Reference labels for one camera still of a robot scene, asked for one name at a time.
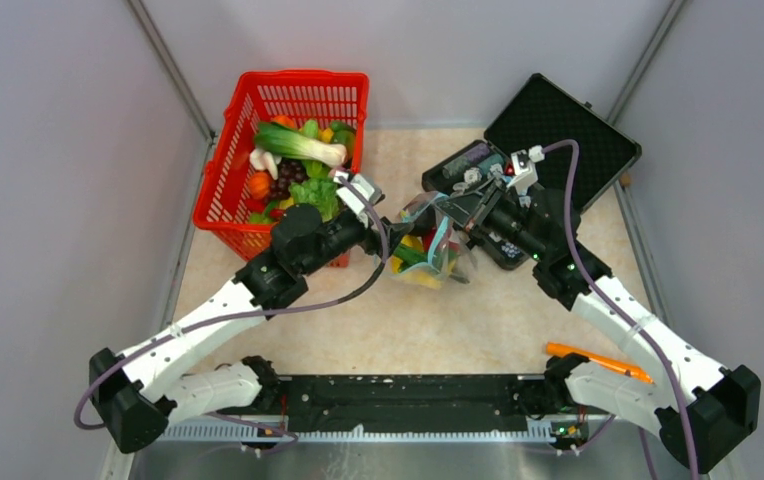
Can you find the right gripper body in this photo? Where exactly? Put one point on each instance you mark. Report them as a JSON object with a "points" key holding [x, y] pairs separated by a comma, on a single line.
{"points": [[495, 211]]}

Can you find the clear zip top bag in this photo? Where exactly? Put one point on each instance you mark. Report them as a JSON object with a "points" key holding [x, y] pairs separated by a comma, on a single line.
{"points": [[446, 248]]}

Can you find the black poker chip case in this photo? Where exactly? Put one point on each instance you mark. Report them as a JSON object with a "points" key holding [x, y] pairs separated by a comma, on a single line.
{"points": [[584, 155]]}

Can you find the dark purple grapes toy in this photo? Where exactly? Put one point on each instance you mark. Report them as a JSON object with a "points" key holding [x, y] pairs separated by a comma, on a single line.
{"points": [[289, 172]]}

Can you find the green bok choy toy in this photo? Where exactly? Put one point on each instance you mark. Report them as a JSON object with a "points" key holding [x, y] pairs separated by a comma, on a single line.
{"points": [[285, 142]]}

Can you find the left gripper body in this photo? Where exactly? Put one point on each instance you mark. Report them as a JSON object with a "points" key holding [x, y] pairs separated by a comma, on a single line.
{"points": [[355, 233]]}

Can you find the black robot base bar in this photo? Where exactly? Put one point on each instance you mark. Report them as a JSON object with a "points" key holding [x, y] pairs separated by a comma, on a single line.
{"points": [[418, 404]]}

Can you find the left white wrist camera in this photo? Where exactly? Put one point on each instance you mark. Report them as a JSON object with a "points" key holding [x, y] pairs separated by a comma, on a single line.
{"points": [[356, 192]]}

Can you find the green chili pepper toy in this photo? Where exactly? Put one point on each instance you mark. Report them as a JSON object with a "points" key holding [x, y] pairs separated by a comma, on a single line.
{"points": [[409, 256]]}

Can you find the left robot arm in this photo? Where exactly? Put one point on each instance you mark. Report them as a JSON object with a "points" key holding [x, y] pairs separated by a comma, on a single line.
{"points": [[143, 390]]}

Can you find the white mushroom toy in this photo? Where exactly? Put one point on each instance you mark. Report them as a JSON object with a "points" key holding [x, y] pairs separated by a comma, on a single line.
{"points": [[263, 161]]}

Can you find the green lettuce toy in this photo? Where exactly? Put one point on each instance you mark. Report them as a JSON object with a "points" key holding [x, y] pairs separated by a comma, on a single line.
{"points": [[318, 192]]}

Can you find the orange fruit toy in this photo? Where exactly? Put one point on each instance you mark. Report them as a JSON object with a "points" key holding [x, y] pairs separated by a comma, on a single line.
{"points": [[284, 121]]}

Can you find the orange pumpkin toy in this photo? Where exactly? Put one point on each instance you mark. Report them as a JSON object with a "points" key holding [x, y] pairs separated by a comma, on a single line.
{"points": [[259, 185]]}

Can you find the orange toy carrot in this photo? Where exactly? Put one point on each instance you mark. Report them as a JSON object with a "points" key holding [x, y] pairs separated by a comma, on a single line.
{"points": [[626, 369]]}

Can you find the yellow bell pepper toy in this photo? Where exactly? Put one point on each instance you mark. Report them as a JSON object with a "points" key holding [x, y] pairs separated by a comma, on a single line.
{"points": [[421, 275]]}

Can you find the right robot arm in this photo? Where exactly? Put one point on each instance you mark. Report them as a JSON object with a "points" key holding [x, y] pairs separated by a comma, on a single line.
{"points": [[700, 409]]}

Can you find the red plastic basket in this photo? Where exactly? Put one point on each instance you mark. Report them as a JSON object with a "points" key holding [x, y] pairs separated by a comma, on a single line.
{"points": [[224, 203]]}

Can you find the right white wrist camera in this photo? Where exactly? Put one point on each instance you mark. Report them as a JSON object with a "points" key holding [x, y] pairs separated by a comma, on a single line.
{"points": [[525, 173]]}

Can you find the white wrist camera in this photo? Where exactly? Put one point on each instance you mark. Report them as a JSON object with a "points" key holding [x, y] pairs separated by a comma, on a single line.
{"points": [[525, 173], [356, 192]]}

